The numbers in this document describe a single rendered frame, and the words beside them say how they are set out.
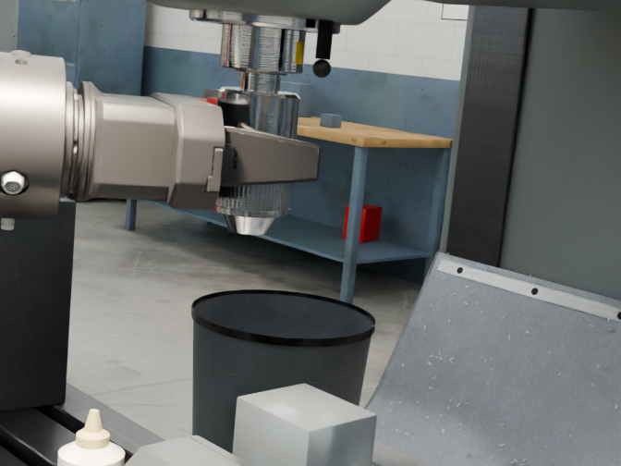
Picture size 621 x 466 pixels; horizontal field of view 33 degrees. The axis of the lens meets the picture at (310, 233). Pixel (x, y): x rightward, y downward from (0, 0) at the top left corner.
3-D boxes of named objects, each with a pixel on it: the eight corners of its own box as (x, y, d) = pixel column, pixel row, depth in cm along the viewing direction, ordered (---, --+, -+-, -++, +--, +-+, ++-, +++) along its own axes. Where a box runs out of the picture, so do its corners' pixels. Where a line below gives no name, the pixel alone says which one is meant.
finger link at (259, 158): (312, 190, 59) (205, 183, 57) (318, 133, 58) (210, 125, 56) (322, 194, 57) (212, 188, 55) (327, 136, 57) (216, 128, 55)
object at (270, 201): (303, 213, 61) (312, 112, 60) (263, 221, 57) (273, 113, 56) (236, 201, 64) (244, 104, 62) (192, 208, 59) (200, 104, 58)
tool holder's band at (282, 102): (312, 112, 60) (314, 94, 60) (273, 113, 56) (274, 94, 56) (244, 104, 62) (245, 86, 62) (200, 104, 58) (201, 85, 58)
